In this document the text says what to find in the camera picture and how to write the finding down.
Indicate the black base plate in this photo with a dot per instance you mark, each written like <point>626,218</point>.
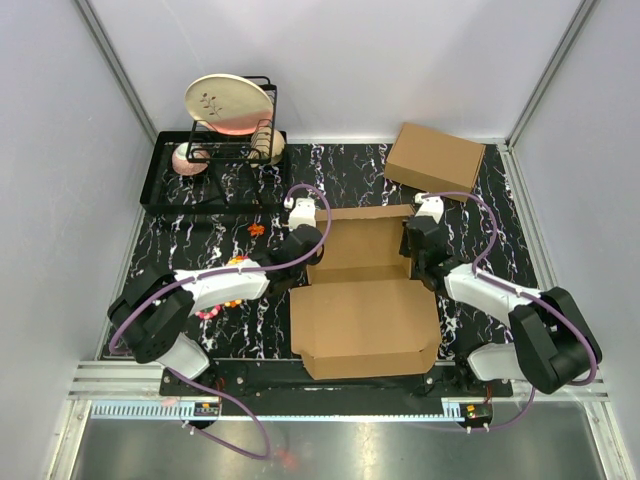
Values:
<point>284,388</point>

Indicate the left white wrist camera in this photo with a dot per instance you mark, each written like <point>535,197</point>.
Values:
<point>302,212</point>

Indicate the small orange flower toy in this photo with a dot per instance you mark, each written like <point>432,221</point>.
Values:
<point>256,230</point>

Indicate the black wire dish rack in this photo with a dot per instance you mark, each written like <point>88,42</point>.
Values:
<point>232,184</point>

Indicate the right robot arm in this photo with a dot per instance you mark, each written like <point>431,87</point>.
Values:
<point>552,345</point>

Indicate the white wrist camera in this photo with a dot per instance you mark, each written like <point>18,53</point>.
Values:
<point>429,205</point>
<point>302,212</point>

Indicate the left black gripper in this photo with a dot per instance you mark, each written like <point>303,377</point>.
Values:
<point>315,260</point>

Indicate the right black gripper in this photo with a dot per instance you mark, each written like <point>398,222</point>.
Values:
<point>404,250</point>

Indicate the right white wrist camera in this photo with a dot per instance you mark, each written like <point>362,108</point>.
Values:
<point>429,205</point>

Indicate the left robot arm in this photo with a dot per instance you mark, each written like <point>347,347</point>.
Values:
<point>149,316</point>

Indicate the large cream pink plate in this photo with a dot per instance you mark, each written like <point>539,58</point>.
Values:
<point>228,104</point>

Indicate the brown cardboard box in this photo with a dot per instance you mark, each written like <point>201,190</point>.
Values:
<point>361,315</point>
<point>434,162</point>

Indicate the closed brown cardboard box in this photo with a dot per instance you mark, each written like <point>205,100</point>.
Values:
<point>434,162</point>

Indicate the small cream plate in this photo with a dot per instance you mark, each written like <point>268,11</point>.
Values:
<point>267,144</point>

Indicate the small pink bowl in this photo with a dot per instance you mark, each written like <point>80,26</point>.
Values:
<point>185,166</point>

